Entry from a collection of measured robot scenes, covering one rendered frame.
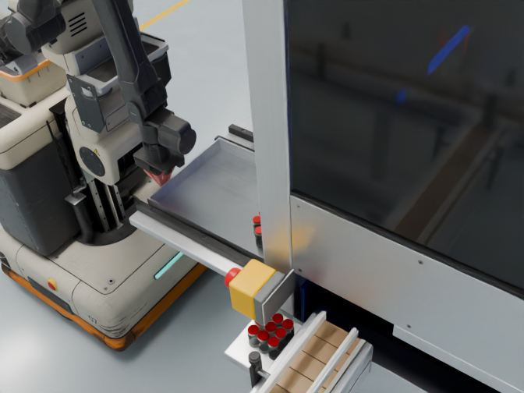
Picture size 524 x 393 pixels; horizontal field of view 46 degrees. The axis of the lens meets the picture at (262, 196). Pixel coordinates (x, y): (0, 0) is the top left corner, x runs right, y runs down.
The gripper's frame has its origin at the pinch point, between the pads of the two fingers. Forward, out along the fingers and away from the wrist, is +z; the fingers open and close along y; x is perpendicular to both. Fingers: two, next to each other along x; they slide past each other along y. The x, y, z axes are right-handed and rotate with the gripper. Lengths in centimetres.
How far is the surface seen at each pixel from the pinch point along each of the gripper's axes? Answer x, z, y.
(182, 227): -7.9, -0.1, 12.4
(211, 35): 181, 94, -146
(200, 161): 11.3, 0.6, 1.2
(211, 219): -1.3, 1.6, 15.1
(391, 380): -13, 3, 66
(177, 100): 118, 94, -118
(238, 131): 25.7, 0.3, 2.2
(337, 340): -15, -4, 56
